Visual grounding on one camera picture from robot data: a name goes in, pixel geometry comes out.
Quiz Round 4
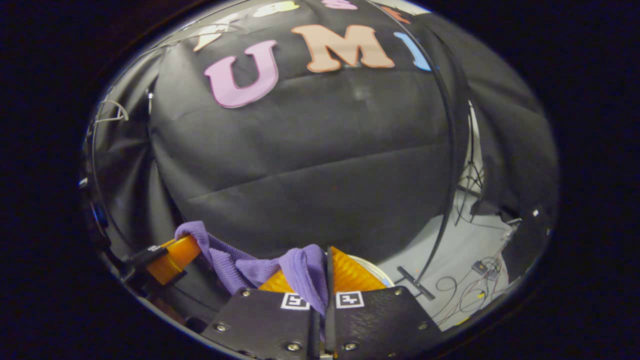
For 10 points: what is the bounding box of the black tripod stand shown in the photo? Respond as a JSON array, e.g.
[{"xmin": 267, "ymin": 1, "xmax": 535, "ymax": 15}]
[{"xmin": 454, "ymin": 100, "xmax": 487, "ymax": 227}]

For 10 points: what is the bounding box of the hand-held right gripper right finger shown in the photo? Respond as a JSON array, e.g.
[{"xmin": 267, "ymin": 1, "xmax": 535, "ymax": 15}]
[{"xmin": 324, "ymin": 245, "xmax": 444, "ymax": 360}]

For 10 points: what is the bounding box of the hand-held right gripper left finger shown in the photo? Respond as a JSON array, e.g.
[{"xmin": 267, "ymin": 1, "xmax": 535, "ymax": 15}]
[{"xmin": 214, "ymin": 269, "xmax": 321, "ymax": 360}]

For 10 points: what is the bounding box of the tangle of thin cables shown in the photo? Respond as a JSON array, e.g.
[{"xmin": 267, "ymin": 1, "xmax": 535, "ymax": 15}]
[{"xmin": 432, "ymin": 257, "xmax": 509, "ymax": 327}]

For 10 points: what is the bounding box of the purple shirt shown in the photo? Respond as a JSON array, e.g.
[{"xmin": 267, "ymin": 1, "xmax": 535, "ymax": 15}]
[{"xmin": 174, "ymin": 220, "xmax": 330, "ymax": 316}]

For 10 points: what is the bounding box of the dark bulky object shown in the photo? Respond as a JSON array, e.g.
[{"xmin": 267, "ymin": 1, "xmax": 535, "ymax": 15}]
[{"xmin": 500, "ymin": 204, "xmax": 557, "ymax": 282}]

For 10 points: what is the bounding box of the black clothes rack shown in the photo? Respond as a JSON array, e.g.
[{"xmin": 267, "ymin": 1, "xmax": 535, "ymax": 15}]
[{"xmin": 87, "ymin": 0, "xmax": 459, "ymax": 302}]

